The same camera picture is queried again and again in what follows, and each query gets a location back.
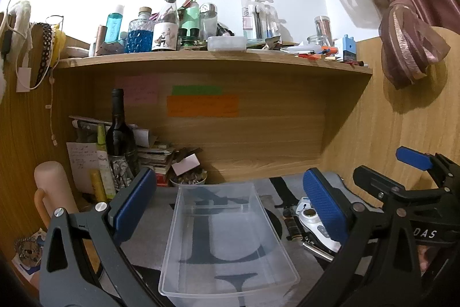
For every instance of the bowl of beads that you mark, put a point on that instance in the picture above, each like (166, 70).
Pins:
(188, 179)

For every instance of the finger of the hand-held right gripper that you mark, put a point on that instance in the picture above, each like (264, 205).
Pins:
(373, 179)
(413, 157)

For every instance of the white plastic box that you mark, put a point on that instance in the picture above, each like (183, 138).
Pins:
(227, 43)

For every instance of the white fluffy hanging item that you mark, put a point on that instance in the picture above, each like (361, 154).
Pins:
(21, 15)

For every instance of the green sticky note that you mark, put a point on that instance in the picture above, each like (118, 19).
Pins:
(196, 90)

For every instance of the handwritten note paper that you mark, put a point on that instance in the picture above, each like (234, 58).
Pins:
(81, 163)

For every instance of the teal liquid bottle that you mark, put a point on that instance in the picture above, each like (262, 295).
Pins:
(115, 24)

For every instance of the clear bottle silver cap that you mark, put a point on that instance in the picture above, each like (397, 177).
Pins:
(207, 23)

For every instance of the orange sticky note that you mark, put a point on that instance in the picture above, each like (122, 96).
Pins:
(203, 106)

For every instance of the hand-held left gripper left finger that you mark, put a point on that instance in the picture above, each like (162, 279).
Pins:
(134, 206)

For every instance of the tall glass jar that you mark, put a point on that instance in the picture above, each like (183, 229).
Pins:
(322, 26)

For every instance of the beige cylindrical pillar object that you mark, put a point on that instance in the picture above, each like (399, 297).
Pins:
(54, 181)

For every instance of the copper tube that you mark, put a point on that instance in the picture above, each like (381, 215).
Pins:
(100, 39)

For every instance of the pink curtain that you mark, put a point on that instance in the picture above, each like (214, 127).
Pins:
(406, 5)

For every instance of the yellow tube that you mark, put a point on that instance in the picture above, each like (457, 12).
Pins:
(97, 186)

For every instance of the pink sticky note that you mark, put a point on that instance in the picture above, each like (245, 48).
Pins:
(136, 89)

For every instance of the white card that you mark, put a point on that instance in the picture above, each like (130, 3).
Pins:
(185, 165)

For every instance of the mint green pump bottle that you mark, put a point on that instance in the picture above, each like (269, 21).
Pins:
(189, 19)

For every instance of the clear plastic bin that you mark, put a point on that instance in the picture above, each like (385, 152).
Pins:
(215, 292)

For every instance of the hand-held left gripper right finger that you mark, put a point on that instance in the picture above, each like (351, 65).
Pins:
(323, 210)

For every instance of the green spray bottle white label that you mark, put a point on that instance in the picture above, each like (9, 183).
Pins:
(104, 163)

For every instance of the short glass jar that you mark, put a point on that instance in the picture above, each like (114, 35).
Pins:
(318, 41)

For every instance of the red box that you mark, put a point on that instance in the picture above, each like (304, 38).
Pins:
(161, 180)

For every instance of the silver metal tool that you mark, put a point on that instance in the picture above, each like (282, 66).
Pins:
(316, 249)

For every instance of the white hanging tag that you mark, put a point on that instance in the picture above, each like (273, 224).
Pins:
(24, 78)

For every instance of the black patterned hair band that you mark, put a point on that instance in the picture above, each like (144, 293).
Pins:
(45, 48)

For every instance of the orange marker pen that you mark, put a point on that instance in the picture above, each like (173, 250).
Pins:
(329, 50)

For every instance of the white handheld massager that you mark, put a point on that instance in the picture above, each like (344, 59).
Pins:
(316, 225)

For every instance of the clear bottle with illustrated label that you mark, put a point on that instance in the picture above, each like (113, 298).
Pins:
(165, 33)

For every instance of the dark wine bottle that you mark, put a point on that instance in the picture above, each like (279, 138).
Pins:
(120, 134)

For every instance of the blue and white box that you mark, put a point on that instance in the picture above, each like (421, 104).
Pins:
(348, 48)

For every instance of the blue faceted glass bottle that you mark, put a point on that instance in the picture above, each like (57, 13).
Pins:
(140, 39)

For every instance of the grey printed desk mat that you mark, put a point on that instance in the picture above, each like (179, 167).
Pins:
(151, 249)

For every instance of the blister pack of tools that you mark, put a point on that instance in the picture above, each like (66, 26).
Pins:
(257, 19)

